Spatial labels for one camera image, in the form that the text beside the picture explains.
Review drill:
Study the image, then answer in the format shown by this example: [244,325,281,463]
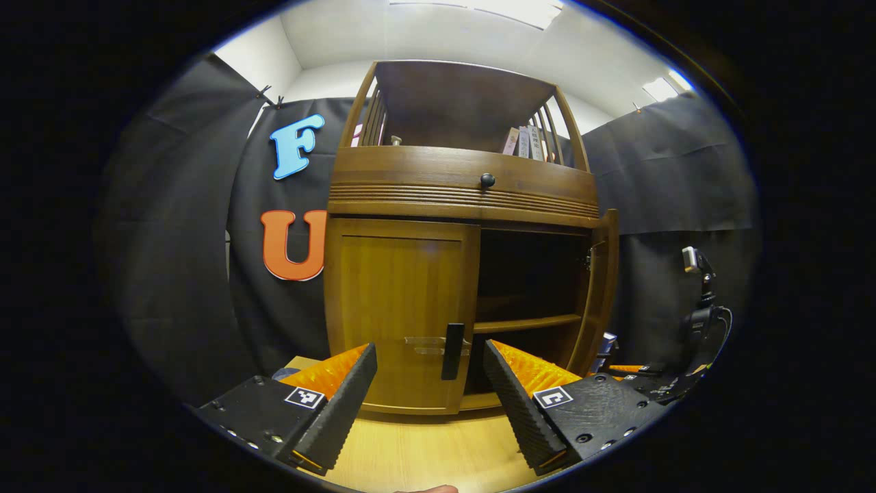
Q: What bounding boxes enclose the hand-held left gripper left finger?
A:
[194,342,379,475]

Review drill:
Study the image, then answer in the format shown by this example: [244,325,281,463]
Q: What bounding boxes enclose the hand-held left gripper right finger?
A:
[483,339,669,477]

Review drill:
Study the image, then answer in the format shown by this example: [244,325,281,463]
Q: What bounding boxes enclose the wooden shoe cabinet door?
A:
[567,209,621,377]
[324,218,480,416]

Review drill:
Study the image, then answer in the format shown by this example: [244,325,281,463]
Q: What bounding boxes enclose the wooden double-door shoe cabinet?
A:
[323,60,621,417]

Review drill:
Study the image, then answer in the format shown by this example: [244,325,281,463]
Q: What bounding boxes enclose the wooden cabinet drawer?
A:
[328,145,600,229]

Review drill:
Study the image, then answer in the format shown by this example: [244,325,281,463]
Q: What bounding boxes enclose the wooden inner shelf board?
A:
[473,313,583,335]

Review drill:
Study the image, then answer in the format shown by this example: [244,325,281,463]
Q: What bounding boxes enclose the black backdrop cloth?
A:
[103,55,760,405]

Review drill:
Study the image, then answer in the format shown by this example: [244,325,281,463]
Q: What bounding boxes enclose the small ceiling light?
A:
[642,68,693,103]

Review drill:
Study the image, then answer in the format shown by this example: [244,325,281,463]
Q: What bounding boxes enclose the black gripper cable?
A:
[714,306,735,370]

